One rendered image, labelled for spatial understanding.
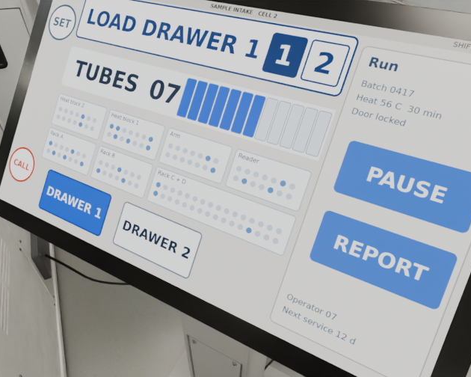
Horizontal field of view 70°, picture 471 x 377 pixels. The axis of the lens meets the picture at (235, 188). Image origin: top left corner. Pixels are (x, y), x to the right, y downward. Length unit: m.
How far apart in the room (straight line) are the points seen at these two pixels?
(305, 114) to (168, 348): 1.19
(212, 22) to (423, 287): 0.29
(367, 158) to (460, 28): 0.12
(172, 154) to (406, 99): 0.21
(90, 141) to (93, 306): 1.20
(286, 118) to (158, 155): 0.13
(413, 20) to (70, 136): 0.35
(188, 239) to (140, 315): 1.16
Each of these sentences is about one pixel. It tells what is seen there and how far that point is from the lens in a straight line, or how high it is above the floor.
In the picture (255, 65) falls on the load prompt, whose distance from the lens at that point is 0.32.
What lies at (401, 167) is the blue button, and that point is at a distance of 0.29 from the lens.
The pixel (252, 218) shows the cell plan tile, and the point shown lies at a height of 1.04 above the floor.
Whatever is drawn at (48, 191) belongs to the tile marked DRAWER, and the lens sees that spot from 0.43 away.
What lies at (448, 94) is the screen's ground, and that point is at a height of 1.15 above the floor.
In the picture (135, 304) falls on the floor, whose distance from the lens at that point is 1.50.
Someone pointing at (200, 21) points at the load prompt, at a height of 1.17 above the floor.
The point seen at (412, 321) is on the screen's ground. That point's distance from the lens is 0.30.
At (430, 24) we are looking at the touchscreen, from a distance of 0.32.
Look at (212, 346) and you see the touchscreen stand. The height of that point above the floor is 0.63.
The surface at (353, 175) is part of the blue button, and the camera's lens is 0.29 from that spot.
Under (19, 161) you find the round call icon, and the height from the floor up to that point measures 1.02.
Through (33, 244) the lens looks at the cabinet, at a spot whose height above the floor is 0.34.
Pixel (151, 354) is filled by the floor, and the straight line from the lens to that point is 1.39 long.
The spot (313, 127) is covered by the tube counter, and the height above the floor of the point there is 1.11.
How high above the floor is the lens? 1.26
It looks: 41 degrees down
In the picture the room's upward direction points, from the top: 2 degrees clockwise
